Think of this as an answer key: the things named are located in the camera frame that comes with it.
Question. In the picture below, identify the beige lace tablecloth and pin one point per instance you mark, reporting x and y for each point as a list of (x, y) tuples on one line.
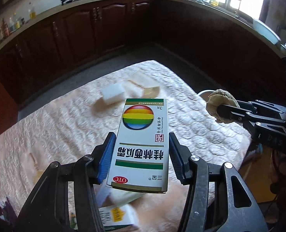
[(72, 125)]

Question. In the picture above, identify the white foam block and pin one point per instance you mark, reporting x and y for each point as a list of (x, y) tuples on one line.
[(113, 93)]

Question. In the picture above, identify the beige paper ball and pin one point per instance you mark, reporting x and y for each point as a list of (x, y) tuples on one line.
[(217, 98)]

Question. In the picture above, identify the wooden spoon print patch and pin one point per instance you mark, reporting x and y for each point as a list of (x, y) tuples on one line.
[(143, 89)]

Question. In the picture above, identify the red sauce bottle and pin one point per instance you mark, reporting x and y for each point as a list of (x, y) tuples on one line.
[(5, 28)]

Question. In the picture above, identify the white basin on counter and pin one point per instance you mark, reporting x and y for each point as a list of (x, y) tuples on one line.
[(262, 29)]

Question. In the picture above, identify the dark wooden base cabinets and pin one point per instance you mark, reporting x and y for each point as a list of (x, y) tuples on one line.
[(65, 38)]

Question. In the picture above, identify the yellow oil bottle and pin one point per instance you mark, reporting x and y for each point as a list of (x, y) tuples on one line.
[(32, 13)]

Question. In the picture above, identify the white box yellow label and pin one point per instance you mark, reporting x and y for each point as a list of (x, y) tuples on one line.
[(122, 218)]

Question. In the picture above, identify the green white flat box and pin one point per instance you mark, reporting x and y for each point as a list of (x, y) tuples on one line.
[(106, 196)]

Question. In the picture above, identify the rainbow logo medicine box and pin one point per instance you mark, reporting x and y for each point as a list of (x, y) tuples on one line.
[(140, 160)]

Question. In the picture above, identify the white round trash bin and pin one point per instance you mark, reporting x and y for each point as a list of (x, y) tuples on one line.
[(205, 94)]

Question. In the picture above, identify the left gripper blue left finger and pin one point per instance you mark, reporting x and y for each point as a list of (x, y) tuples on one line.
[(46, 208)]

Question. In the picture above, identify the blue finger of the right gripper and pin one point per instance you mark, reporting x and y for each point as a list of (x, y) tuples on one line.
[(249, 119), (262, 107)]

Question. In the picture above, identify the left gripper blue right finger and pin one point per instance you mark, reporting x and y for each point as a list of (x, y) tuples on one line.
[(218, 198)]

